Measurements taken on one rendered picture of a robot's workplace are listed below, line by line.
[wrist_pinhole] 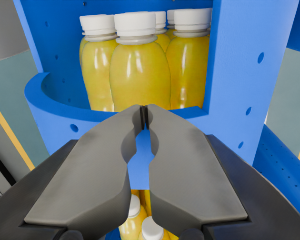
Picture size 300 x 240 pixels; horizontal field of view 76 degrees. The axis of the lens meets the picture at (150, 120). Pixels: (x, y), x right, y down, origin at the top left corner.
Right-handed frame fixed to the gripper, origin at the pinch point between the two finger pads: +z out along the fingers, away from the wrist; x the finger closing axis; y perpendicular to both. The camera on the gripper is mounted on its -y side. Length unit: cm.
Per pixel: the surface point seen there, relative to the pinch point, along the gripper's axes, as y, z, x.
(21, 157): 108, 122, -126
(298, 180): 55, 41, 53
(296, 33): 0.0, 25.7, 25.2
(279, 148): 55, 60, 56
